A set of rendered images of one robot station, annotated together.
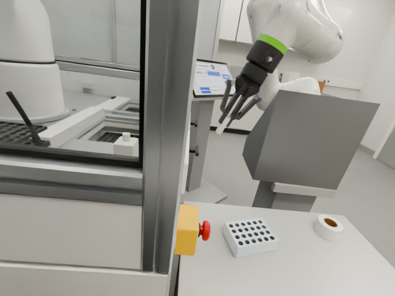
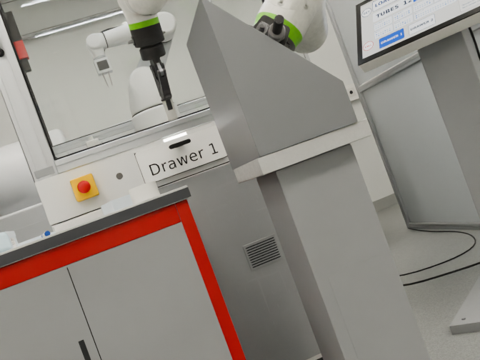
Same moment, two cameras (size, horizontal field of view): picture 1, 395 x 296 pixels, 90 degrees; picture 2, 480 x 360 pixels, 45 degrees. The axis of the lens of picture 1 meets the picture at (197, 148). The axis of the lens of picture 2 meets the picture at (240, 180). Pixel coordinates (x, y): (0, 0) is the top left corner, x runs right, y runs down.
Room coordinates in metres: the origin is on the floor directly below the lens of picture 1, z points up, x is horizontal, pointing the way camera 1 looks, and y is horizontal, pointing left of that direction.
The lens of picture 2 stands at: (0.51, -1.90, 0.73)
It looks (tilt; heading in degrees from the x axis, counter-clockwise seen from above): 0 degrees down; 82
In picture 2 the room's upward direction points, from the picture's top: 20 degrees counter-clockwise
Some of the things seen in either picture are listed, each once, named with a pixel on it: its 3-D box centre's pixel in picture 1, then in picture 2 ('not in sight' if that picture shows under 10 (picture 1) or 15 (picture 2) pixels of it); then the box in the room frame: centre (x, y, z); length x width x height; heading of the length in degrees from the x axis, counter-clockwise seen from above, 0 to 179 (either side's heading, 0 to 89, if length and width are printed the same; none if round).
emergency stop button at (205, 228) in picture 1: (203, 230); (83, 186); (0.31, -0.04, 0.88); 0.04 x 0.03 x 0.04; 5
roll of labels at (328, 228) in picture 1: (328, 227); (144, 193); (0.49, -0.44, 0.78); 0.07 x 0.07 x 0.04
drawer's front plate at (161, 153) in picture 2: (185, 157); (181, 154); (0.64, 0.04, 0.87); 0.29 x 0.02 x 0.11; 5
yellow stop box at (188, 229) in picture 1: (187, 229); (84, 187); (0.31, 0.00, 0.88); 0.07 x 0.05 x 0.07; 5
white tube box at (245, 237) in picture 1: (250, 235); (121, 204); (0.41, -0.18, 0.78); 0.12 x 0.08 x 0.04; 110
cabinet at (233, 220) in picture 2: not in sight; (219, 271); (0.65, 0.52, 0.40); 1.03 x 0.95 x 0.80; 5
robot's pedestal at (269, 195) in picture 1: (270, 227); (348, 288); (0.88, -0.48, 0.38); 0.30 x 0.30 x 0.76; 4
